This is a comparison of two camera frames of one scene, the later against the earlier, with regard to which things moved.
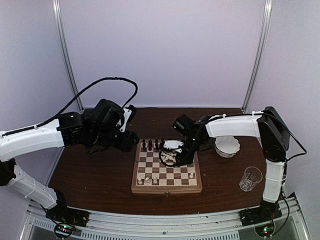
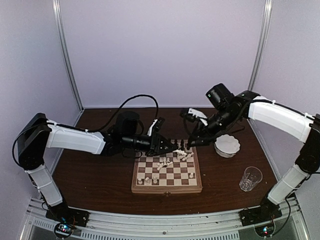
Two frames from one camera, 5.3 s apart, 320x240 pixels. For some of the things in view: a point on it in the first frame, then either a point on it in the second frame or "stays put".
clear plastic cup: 252,176 stays put
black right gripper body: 192,144 → 226,119
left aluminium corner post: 67,55 stays put
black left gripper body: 104,137 → 150,148
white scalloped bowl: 226,146 stays put
